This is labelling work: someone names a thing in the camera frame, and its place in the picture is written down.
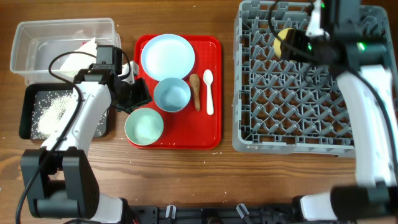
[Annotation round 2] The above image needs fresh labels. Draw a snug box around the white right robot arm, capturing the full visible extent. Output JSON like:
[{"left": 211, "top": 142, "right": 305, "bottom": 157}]
[{"left": 277, "top": 1, "right": 397, "bottom": 221}]

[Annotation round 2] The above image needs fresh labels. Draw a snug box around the white plastic spoon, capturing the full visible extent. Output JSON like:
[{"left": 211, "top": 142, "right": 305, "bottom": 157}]
[{"left": 203, "top": 69, "right": 214, "bottom": 115}]

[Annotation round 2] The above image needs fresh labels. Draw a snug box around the brown carrot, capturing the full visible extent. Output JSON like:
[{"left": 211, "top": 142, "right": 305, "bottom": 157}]
[{"left": 189, "top": 73, "right": 201, "bottom": 111}]

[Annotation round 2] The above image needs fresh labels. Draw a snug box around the yellow plastic cup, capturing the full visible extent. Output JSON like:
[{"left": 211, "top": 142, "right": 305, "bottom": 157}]
[{"left": 273, "top": 28, "right": 292, "bottom": 59}]

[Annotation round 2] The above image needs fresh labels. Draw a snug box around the black waste tray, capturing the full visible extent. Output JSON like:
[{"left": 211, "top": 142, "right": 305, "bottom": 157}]
[{"left": 18, "top": 82, "right": 110, "bottom": 141}]

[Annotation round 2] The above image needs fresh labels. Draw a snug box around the white napkin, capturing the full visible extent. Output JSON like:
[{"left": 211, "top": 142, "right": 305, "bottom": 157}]
[{"left": 60, "top": 37, "right": 97, "bottom": 77}]

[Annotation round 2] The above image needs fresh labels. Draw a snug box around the grey dishwasher rack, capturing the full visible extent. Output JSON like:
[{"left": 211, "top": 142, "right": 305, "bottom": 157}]
[{"left": 231, "top": 0, "right": 398, "bottom": 158}]

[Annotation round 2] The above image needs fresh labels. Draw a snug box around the large light blue plate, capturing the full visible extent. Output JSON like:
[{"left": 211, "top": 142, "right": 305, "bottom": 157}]
[{"left": 141, "top": 34, "right": 196, "bottom": 81}]

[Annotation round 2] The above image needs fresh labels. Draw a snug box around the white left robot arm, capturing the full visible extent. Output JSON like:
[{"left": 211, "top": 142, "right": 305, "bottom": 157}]
[{"left": 15, "top": 45, "right": 152, "bottom": 223}]

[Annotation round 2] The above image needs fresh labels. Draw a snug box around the light blue rice bowl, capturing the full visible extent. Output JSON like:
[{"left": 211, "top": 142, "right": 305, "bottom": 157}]
[{"left": 154, "top": 78, "right": 191, "bottom": 113}]

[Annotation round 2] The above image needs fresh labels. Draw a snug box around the white rice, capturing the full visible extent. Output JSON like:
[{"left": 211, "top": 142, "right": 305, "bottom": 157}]
[{"left": 32, "top": 91, "right": 108, "bottom": 140}]

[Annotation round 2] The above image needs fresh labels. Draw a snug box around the light green bowl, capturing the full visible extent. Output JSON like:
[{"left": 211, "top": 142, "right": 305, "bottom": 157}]
[{"left": 124, "top": 108, "right": 164, "bottom": 146}]

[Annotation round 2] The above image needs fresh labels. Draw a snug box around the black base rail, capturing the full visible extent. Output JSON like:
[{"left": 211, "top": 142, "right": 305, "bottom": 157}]
[{"left": 122, "top": 203, "right": 308, "bottom": 224}]

